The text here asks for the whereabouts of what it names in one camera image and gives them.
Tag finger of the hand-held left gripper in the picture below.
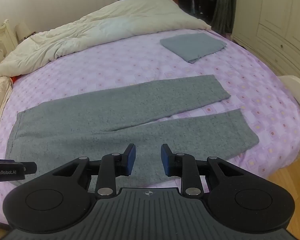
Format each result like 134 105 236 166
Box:
23 162 38 174

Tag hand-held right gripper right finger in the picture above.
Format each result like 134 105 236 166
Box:
161 144 255 197

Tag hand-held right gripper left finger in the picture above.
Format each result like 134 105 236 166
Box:
44 144 137 197

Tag grey pants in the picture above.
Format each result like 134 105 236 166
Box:
7 74 260 188

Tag beige pillow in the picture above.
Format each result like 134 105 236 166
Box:
0 76 14 150

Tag purple patterned bed sheet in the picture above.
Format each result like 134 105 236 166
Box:
0 29 300 227

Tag folded blue-grey cloth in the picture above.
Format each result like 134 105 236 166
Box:
159 32 227 64

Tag white duvet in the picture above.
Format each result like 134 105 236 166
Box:
0 0 212 82

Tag white bedside box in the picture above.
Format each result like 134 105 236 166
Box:
15 21 36 42

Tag white bed footboard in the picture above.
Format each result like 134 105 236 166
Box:
277 75 300 155

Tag grey patterned curtain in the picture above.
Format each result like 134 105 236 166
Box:
211 0 238 34

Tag white wardrobe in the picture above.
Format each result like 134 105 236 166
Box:
231 0 300 79

